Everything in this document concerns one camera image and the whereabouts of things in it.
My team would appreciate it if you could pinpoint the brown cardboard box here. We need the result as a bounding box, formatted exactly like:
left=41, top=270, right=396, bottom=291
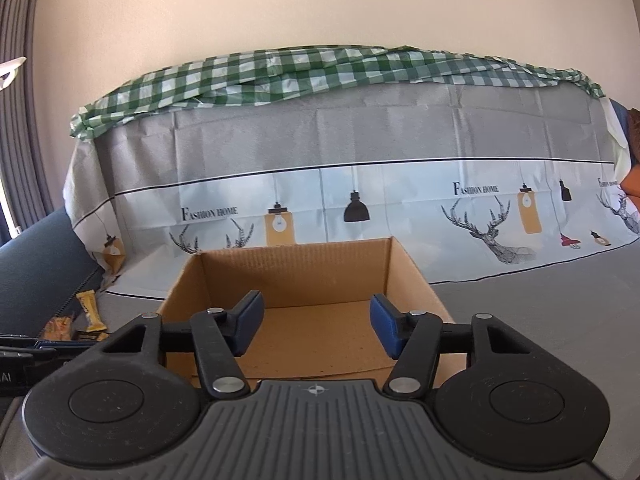
left=157, top=236, right=456, bottom=391

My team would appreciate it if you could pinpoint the white plastic object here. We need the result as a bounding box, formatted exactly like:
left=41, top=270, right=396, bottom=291
left=0, top=56, right=27, bottom=92

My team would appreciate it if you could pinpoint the orange cushion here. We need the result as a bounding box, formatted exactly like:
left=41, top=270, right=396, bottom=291
left=620, top=164, right=640, bottom=201

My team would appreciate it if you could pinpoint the brown cushion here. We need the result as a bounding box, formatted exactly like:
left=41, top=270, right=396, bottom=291
left=626, top=107, right=640, bottom=161

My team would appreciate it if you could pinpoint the yellow snack bar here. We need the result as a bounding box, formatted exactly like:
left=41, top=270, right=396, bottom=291
left=76, top=291, right=109, bottom=332

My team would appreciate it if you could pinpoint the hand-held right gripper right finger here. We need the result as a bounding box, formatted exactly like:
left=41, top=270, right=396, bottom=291
left=369, top=294, right=540, bottom=396

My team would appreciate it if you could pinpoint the dark blue pillow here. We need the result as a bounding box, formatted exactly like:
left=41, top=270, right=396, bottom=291
left=611, top=99, right=629, bottom=143

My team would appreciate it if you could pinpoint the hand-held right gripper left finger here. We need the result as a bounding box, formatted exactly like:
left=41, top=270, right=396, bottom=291
left=101, top=290, right=265, bottom=401

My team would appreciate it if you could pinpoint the green checked cloth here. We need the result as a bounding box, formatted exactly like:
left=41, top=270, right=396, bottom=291
left=67, top=45, right=608, bottom=141

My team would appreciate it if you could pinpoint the grey curtain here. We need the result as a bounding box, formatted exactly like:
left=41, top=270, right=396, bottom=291
left=0, top=0, right=57, bottom=243

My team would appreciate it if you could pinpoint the red orange printed snack packet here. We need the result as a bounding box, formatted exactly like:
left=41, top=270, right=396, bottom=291
left=39, top=314, right=77, bottom=342

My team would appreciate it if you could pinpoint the grey deer print cloth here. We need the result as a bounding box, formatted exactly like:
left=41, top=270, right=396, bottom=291
left=62, top=77, right=640, bottom=411

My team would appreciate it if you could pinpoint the blue fabric sofa cushion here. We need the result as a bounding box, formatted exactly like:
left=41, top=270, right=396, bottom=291
left=0, top=205, right=103, bottom=338

